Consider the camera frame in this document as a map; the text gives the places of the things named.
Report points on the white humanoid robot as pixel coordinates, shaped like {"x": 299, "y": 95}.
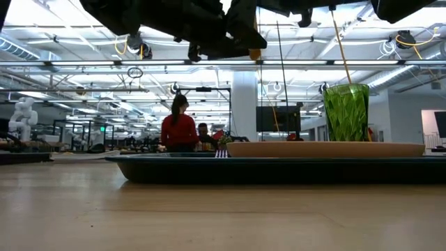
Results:
{"x": 22, "y": 118}

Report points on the silver ceiling duct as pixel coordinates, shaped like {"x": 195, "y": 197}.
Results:
{"x": 400, "y": 75}
{"x": 17, "y": 50}

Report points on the black wall screen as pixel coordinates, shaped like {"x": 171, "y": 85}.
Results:
{"x": 278, "y": 118}

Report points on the white notepad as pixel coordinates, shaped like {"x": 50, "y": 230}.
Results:
{"x": 87, "y": 155}

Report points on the dark green plastic tray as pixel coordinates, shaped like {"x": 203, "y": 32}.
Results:
{"x": 278, "y": 171}

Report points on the white building column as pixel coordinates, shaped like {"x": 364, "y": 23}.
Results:
{"x": 244, "y": 104}

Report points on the person standing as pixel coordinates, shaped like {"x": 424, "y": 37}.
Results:
{"x": 179, "y": 130}

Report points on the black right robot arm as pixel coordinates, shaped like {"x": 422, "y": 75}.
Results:
{"x": 400, "y": 8}

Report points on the tall black workstation frame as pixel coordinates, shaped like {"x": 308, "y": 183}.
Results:
{"x": 203, "y": 89}

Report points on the green faceted glass cup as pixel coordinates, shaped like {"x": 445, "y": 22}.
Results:
{"x": 346, "y": 115}

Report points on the orange round plate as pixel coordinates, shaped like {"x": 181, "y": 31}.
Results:
{"x": 324, "y": 150}

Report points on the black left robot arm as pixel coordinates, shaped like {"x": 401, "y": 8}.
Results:
{"x": 111, "y": 10}

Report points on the person sitting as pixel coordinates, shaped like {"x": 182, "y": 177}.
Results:
{"x": 203, "y": 130}

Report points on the low black workstation frame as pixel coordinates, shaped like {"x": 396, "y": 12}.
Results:
{"x": 83, "y": 121}

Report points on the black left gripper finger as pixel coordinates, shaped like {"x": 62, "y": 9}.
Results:
{"x": 226, "y": 49}
{"x": 245, "y": 24}

